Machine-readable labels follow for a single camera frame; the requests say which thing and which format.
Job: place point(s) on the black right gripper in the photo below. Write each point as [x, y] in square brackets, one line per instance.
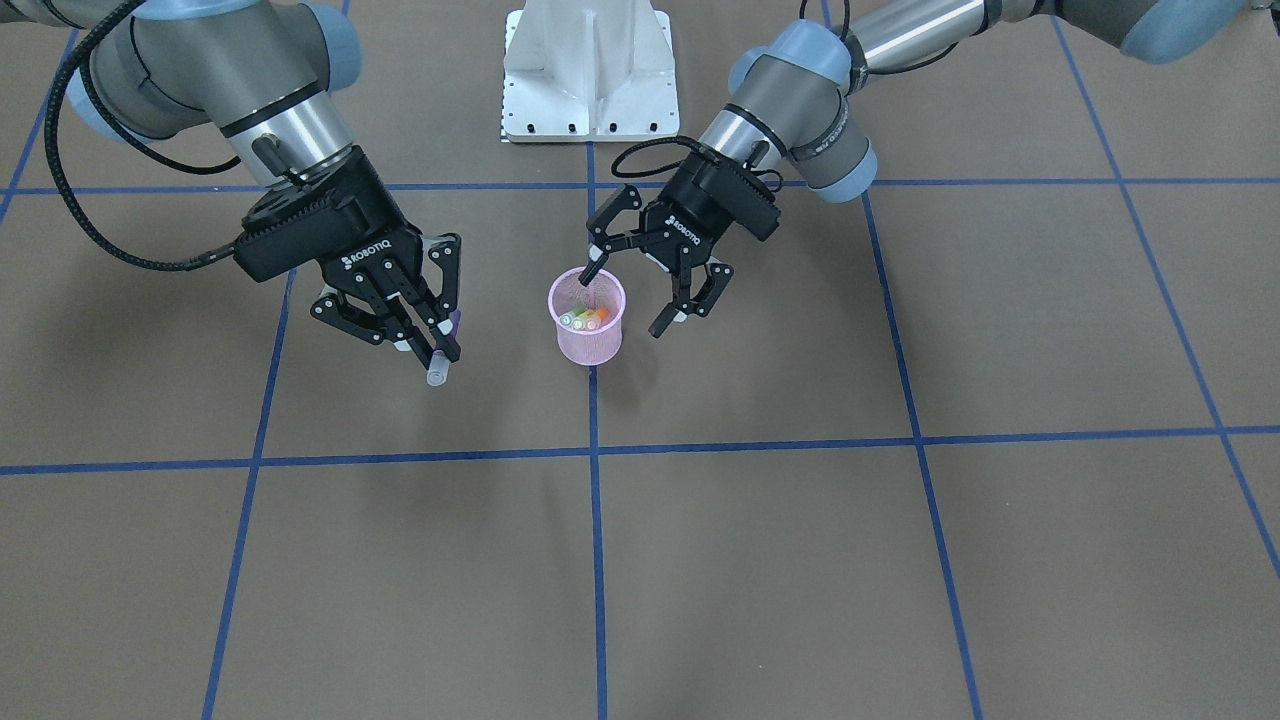
[372, 262]

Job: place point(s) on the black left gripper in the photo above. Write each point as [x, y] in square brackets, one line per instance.
[680, 222]

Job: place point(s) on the purple highlighter pen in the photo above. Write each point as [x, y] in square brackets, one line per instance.
[438, 369]

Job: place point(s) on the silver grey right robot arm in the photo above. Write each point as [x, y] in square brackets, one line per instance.
[208, 86]

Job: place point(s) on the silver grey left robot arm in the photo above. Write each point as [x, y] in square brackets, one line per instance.
[791, 101]

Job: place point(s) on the pink mesh pen holder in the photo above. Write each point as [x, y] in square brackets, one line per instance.
[588, 348]

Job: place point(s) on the brown paper table cover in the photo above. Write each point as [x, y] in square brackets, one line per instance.
[998, 439]

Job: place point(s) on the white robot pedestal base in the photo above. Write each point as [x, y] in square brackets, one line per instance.
[588, 71]

